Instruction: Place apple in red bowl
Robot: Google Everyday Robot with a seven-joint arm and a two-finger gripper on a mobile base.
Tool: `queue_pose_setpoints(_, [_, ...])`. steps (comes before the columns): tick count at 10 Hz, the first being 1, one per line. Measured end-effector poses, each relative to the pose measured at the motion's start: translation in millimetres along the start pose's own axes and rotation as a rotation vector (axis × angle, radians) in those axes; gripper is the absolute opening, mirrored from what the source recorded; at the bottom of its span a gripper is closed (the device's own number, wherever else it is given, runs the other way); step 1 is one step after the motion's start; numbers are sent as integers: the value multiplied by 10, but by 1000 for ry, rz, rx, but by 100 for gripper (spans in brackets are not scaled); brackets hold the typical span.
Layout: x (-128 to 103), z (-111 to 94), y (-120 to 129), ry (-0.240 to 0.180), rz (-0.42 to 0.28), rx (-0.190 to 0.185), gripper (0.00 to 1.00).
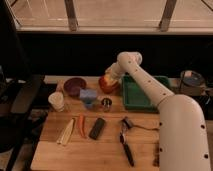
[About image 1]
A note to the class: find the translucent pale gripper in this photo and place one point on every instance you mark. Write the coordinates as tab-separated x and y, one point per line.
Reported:
112	74

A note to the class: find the yellow red apple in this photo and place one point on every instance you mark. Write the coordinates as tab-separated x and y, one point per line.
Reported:
108	81

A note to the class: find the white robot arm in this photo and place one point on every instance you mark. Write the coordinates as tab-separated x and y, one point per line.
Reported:
183	142

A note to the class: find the red bowl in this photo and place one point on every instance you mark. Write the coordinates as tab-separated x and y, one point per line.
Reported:
105	89

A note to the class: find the purple bowl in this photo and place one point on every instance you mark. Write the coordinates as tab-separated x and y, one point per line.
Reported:
73	86

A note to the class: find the green plastic tray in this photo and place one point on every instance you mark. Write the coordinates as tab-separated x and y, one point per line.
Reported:
136	99

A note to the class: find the black rectangular block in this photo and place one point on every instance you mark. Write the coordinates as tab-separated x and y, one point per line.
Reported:
97	128

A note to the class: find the orange carrot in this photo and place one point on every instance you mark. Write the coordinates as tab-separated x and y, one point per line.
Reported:
81	126

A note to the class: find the wooden cutting board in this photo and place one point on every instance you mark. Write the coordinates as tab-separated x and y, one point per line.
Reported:
103	154

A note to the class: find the white cup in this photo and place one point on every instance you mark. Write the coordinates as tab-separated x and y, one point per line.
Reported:
56	99

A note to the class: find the grey round dish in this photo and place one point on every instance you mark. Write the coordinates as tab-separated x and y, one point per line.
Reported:
192	78

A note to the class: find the bunch of dark grapes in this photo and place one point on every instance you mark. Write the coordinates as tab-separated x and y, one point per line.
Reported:
156	156

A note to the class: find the black office chair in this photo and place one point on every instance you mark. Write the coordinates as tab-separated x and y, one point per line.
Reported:
18	88

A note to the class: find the black handled peeler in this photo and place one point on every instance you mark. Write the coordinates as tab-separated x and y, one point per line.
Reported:
126	125

